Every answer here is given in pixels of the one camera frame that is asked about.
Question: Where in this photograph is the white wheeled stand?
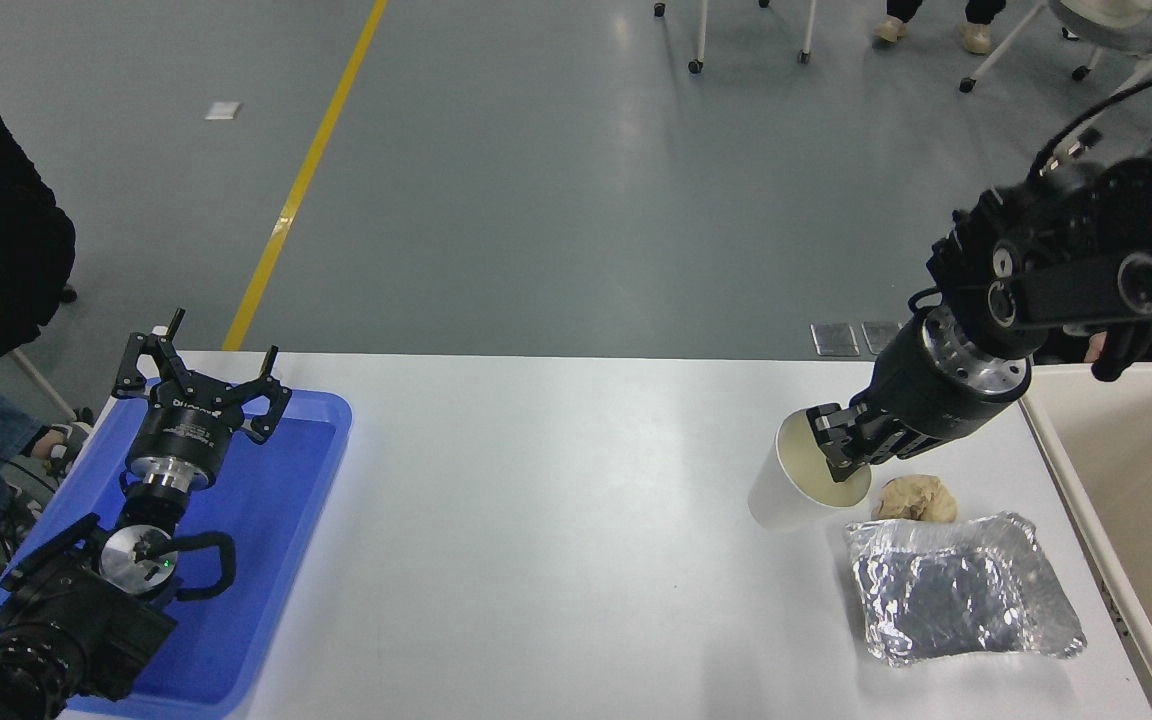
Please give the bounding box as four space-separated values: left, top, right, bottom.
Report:
652 0 819 74

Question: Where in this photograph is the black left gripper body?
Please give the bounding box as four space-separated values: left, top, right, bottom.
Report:
132 378 239 473

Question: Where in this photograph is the crumpled silver foil tray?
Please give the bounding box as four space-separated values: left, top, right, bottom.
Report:
845 512 1089 667

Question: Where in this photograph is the large pale plastic bin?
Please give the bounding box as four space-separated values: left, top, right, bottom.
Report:
1021 362 1152 720

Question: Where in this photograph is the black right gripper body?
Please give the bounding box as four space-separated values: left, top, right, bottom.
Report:
852 319 1006 453

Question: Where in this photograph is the chair with white legs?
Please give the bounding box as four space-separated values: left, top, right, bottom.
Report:
0 283 97 426

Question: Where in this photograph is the walking person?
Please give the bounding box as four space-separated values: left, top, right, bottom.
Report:
872 0 1009 55

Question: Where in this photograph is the crumpled tan paper ball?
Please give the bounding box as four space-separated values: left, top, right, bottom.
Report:
873 475 960 524

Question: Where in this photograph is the white paper cup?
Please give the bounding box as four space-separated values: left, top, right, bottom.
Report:
747 408 874 532

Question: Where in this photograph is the white office chair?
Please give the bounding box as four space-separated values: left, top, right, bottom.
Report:
958 0 1152 151

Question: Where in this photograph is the blue plastic tray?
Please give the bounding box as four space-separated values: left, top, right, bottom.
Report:
0 377 353 719

